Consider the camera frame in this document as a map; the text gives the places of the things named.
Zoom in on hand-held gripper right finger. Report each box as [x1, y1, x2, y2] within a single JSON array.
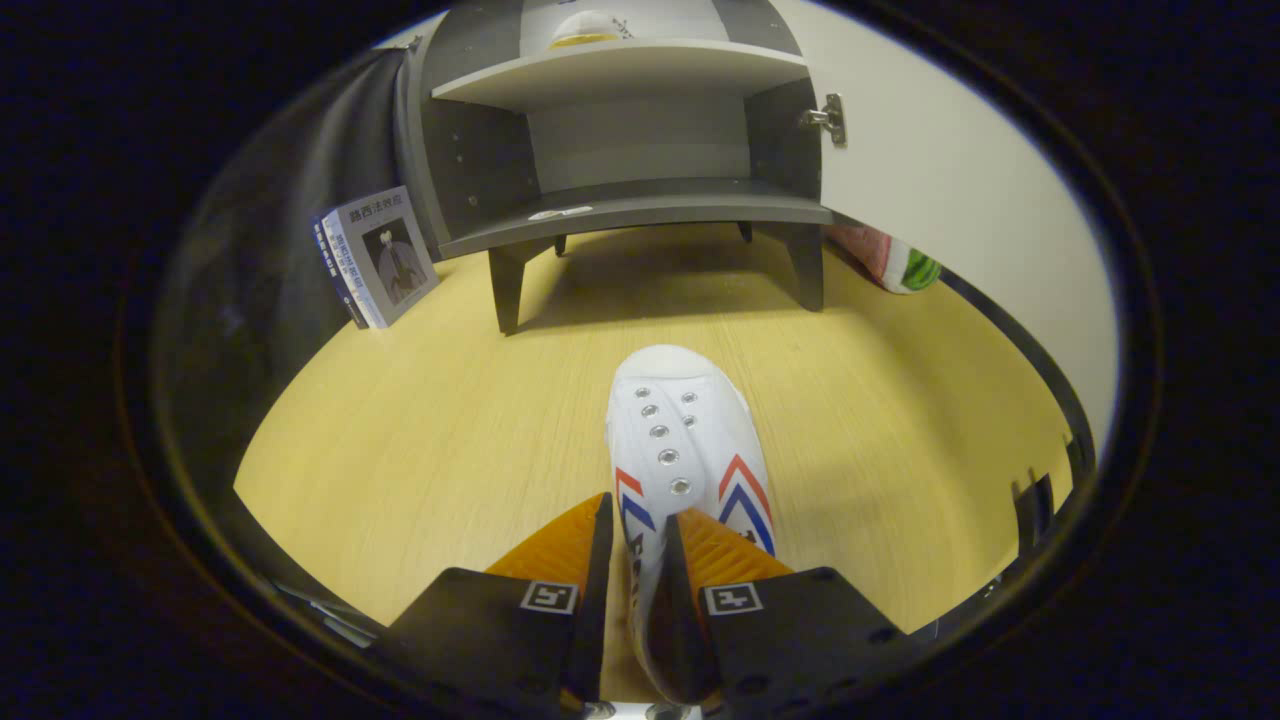
[[665, 510, 936, 719]]

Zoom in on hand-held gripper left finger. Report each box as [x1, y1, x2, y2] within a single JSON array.
[[365, 492, 614, 717]]

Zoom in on white shoe red blue stripes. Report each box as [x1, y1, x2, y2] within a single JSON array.
[[604, 344, 778, 706]]

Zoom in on grey shoe cabinet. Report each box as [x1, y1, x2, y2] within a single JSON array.
[[395, 0, 836, 336]]

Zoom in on white shoe cabinet door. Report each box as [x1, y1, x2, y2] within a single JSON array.
[[775, 0, 1119, 456]]

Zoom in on metal door hinge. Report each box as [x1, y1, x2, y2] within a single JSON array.
[[799, 93, 849, 149]]

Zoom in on blue and white book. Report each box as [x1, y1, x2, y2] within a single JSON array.
[[310, 185, 441, 331]]

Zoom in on watermelon plush toy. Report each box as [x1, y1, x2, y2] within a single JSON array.
[[828, 222, 943, 296]]

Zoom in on black backdrop cloth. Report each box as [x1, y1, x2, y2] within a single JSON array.
[[155, 45, 441, 471]]

